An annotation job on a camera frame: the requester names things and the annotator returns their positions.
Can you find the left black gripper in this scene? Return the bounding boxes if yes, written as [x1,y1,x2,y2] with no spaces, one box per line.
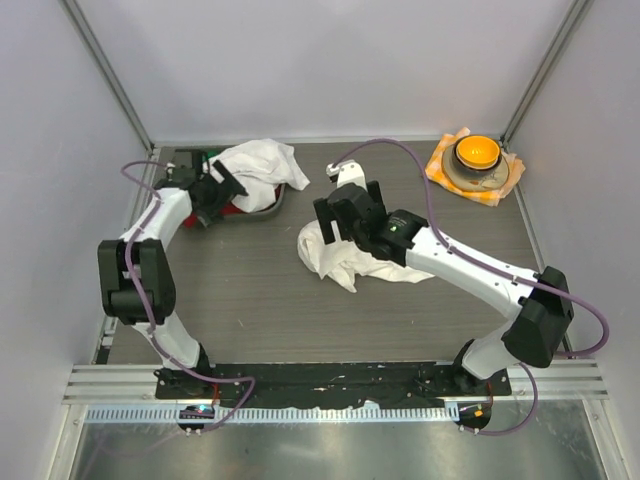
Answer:
[195,161,246,227]

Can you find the white t-shirt with robot print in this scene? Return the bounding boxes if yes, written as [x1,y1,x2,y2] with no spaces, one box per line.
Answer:
[297,220,434,293]

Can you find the yellow checkered cloth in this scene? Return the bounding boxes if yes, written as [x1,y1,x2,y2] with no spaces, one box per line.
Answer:
[425,127,526,207]

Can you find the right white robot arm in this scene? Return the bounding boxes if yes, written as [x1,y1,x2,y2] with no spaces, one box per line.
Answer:
[313,181,574,395]

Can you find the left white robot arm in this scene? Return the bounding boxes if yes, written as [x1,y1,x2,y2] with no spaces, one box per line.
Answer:
[97,153,247,399]

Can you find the green t-shirt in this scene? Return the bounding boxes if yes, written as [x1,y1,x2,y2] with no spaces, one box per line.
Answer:
[201,148,222,165]

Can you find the red t-shirt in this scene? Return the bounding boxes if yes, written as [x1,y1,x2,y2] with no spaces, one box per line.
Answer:
[182,184,285,229]

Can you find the dark ceramic bowl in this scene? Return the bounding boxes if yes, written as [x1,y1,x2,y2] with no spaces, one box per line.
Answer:
[453,139,501,172]

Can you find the orange bowl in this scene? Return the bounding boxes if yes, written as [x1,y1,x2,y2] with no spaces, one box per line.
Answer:
[454,135,501,170]

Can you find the beige ceramic plate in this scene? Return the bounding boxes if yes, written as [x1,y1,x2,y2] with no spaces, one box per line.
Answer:
[442,145,510,192]

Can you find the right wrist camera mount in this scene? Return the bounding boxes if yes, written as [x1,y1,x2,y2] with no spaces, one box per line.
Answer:
[326,159,367,190]

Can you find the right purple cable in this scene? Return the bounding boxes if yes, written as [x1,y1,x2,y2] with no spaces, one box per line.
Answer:
[329,138,611,435]

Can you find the purple cable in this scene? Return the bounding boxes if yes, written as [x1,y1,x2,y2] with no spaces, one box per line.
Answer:
[329,138,611,435]
[121,159,257,434]

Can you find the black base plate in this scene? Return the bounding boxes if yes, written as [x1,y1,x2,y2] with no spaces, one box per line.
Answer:
[154,362,512,410]

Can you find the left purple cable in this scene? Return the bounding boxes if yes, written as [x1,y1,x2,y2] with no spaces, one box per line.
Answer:
[121,159,257,434]

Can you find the white slotted cable duct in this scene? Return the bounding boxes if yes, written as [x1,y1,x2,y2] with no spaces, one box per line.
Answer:
[85,402,459,427]

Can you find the aluminium rail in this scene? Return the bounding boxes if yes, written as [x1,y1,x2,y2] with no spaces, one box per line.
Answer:
[62,359,609,405]

